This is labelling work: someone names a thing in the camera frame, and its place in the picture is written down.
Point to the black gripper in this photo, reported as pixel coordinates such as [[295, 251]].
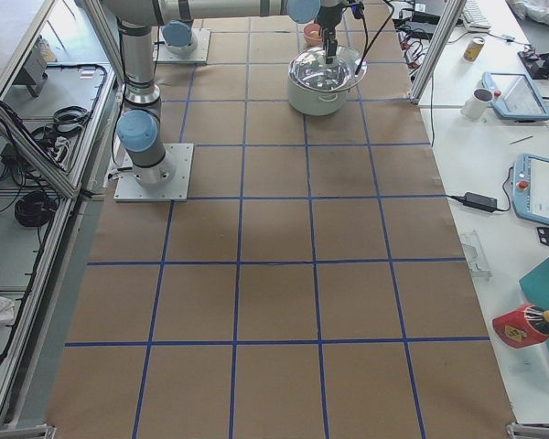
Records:
[[328, 16]]

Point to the glass pot lid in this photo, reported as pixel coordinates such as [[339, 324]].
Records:
[[310, 71]]

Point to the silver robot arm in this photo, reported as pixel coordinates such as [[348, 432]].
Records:
[[139, 26], [179, 37]]

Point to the pale green cooking pot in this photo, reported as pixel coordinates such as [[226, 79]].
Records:
[[314, 103]]

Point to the pink plastic bowl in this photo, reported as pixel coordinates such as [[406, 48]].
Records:
[[312, 34]]

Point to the black power brick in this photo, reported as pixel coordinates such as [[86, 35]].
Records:
[[419, 17]]

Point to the yellow drink can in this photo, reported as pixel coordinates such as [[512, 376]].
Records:
[[473, 49]]

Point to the white mug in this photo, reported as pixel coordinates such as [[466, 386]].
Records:
[[477, 103]]

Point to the far blue teach pendant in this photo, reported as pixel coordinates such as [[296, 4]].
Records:
[[519, 99]]

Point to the blue teach pendant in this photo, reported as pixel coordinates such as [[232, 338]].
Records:
[[530, 188], [519, 99]]

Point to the black power adapter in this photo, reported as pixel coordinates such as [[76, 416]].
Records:
[[477, 201]]

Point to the clear plastic holder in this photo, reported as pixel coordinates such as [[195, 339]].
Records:
[[475, 257]]

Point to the near blue teach pendant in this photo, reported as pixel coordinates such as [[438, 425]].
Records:
[[530, 188]]

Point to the red yellow bottle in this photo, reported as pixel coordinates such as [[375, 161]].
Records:
[[524, 326]]

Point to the aluminium frame post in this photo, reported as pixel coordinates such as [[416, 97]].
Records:
[[445, 26]]

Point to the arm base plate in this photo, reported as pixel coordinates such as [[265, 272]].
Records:
[[166, 181], [195, 53]]

